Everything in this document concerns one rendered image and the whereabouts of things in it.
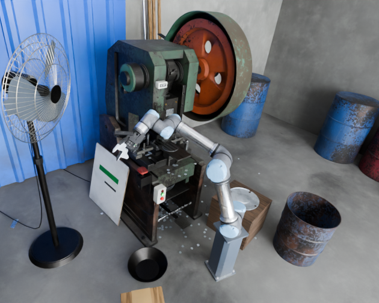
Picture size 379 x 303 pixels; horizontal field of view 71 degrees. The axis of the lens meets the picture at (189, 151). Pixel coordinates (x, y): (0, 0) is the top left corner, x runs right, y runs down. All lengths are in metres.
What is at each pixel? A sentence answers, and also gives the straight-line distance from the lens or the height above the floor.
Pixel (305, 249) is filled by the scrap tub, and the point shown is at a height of 0.22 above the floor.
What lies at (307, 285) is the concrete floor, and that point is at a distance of 2.49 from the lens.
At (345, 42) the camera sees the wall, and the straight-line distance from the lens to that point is 4.74.
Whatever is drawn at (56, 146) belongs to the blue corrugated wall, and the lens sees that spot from 3.09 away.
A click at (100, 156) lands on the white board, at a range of 2.52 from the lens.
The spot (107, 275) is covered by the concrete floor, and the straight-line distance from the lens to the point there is 2.23.
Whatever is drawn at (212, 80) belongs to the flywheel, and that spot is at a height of 1.28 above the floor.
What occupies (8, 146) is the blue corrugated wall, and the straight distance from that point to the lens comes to 2.94.
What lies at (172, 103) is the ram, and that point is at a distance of 1.98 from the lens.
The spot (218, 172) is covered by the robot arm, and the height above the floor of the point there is 1.02.
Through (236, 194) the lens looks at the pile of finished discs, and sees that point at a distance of 2.43.
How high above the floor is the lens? 1.85
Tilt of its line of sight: 31 degrees down
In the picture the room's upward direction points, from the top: 8 degrees clockwise
